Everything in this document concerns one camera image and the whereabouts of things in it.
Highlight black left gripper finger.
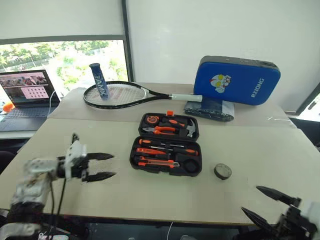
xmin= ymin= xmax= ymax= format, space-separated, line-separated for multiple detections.
xmin=86 ymin=152 xmax=115 ymax=162
xmin=85 ymin=171 xmax=118 ymax=184

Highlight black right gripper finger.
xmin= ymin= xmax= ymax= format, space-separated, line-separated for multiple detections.
xmin=255 ymin=185 xmax=302 ymax=208
xmin=240 ymin=206 xmax=277 ymax=235

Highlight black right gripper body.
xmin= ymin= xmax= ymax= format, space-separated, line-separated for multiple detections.
xmin=273 ymin=206 xmax=317 ymax=238

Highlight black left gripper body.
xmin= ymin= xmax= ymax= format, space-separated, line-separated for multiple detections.
xmin=66 ymin=153 xmax=92 ymax=183

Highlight orange black screwdriver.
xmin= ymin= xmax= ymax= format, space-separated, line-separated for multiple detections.
xmin=138 ymin=138 xmax=186 ymax=148
xmin=149 ymin=145 xmax=199 ymax=157

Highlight orange black utility knife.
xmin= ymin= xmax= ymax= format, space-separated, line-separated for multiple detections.
xmin=133 ymin=155 xmax=181 ymax=169

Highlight black tool case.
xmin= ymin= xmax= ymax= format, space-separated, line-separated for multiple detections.
xmin=129 ymin=109 xmax=203 ymax=178

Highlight black electrical tape roll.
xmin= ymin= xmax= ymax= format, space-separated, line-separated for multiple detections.
xmin=213 ymin=162 xmax=233 ymax=181

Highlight orange black tape measure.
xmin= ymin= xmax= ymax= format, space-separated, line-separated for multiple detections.
xmin=145 ymin=115 xmax=160 ymax=126

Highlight black chair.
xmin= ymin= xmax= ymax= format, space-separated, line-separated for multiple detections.
xmin=288 ymin=116 xmax=320 ymax=149

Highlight blue cylindrical tube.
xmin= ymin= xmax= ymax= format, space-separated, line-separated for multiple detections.
xmin=89 ymin=62 xmax=111 ymax=101

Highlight white desk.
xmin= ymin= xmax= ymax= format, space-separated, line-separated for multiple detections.
xmin=0 ymin=129 xmax=39 ymax=140

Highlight orange black claw hammer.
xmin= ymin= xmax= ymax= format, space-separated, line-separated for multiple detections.
xmin=160 ymin=116 xmax=199 ymax=139

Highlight black tennis racket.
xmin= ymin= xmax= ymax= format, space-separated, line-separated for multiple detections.
xmin=82 ymin=80 xmax=204 ymax=110

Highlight black laptop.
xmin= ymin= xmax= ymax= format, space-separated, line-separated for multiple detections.
xmin=0 ymin=69 xmax=61 ymax=133

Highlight dark blue packaged cloth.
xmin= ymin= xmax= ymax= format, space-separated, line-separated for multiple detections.
xmin=183 ymin=98 xmax=236 ymax=123

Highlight blue RXIONG kick pad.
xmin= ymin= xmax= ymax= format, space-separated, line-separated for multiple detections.
xmin=192 ymin=55 xmax=282 ymax=107

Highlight white roller blind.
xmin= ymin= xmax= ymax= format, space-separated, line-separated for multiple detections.
xmin=0 ymin=0 xmax=126 ymax=41

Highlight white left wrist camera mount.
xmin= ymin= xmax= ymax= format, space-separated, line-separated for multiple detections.
xmin=64 ymin=139 xmax=88 ymax=180

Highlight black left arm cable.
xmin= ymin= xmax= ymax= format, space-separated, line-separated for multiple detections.
xmin=49 ymin=174 xmax=68 ymax=222

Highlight orange handled pliers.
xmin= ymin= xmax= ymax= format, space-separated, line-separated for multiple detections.
xmin=142 ymin=125 xmax=178 ymax=137

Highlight white laptop cable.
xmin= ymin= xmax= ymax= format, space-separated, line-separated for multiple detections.
xmin=47 ymin=90 xmax=64 ymax=119

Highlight white hanging cable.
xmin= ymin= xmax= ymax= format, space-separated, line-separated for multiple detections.
xmin=167 ymin=220 xmax=175 ymax=240

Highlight dark side window frame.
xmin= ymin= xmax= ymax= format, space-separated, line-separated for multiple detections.
xmin=295 ymin=80 xmax=320 ymax=114

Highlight dark window frame pillar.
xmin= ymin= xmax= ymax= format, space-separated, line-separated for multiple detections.
xmin=120 ymin=0 xmax=136 ymax=84

